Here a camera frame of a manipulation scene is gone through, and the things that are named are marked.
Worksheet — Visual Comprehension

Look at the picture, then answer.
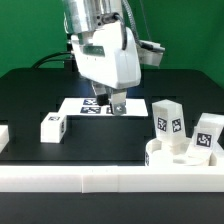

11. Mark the white U-shaped boundary wall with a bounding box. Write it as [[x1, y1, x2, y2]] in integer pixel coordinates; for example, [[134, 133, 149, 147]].
[[0, 125, 224, 194]]

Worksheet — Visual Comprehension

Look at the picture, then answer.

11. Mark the black cable bundle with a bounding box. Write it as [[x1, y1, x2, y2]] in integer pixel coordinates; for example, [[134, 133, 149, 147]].
[[31, 49, 76, 69]]

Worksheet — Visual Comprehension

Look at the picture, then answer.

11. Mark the white round stool seat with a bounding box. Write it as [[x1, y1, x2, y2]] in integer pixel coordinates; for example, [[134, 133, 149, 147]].
[[145, 138, 212, 167]]

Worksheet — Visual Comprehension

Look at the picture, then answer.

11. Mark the white marker tag sheet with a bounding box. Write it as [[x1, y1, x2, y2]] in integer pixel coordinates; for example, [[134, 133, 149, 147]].
[[59, 98, 148, 117]]

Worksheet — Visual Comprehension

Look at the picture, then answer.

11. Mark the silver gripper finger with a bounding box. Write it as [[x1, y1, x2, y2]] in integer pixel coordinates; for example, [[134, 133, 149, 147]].
[[111, 89, 127, 115], [92, 82, 109, 106]]

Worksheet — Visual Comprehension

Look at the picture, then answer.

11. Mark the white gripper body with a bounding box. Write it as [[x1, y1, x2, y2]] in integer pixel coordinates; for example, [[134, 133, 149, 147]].
[[71, 22, 165, 89]]

